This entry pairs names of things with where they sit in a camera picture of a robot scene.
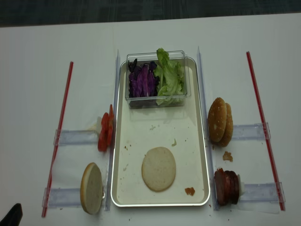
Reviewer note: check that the left red rail strip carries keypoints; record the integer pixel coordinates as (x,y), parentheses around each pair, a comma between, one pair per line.
(56,139)

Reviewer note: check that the clear upper right pusher track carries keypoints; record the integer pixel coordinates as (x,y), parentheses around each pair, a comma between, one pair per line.
(258,131)

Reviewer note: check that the clear left long divider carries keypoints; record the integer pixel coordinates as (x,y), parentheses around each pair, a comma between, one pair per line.
(113,138)

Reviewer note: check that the right red rail strip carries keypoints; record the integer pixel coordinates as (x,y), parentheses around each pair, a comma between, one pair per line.
(268,143)

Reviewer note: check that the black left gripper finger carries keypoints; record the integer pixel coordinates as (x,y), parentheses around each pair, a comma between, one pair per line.
(13,217)

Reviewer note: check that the white metal tray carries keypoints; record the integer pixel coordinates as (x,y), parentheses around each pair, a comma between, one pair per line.
(178,128)

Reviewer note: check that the red tomato slices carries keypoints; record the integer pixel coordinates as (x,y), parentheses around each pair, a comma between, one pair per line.
(105,135)

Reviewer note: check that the clear lower right pusher track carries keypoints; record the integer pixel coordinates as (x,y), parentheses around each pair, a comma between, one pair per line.
(264,198)

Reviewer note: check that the red rail strip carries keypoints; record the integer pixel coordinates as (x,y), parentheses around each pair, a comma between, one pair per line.
(268,143)
(56,139)

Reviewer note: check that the clear pusher track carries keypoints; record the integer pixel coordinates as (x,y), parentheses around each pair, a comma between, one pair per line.
(264,198)
(81,137)
(258,131)
(61,197)

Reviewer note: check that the bun half standing left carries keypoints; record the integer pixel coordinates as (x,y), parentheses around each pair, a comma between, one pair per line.
(91,189)

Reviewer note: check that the sesame bun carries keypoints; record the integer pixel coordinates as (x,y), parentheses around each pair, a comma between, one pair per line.
(227,136)
(217,119)

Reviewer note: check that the clear upper left pusher track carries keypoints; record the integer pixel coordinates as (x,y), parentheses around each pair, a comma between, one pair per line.
(81,137)

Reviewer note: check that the fried crumb on table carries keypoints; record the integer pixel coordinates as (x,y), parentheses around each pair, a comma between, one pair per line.
(227,156)

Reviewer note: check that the fried crumb on tray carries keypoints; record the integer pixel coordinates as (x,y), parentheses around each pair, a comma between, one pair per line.
(190,191)

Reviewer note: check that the purple cabbage pieces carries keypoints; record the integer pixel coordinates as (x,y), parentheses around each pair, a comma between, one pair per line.
(142,80)

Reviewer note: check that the bun bottom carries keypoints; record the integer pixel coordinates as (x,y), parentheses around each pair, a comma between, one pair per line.
(158,169)

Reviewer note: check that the clear plastic salad box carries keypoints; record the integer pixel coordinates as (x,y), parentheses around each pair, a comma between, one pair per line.
(144,58)

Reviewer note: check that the stacked meat slices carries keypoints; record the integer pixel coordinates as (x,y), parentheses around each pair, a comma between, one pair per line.
(227,187)

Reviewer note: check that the green lettuce leaves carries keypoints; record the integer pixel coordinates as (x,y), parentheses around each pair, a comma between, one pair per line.
(171,79)

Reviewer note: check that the clear lower left pusher track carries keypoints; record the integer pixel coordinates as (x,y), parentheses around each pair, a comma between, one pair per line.
(61,197)

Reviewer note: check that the sesame bun top rear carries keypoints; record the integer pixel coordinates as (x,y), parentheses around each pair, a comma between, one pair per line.
(227,136)

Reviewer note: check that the sesame bun top front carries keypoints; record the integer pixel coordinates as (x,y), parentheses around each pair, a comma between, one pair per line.
(217,119)

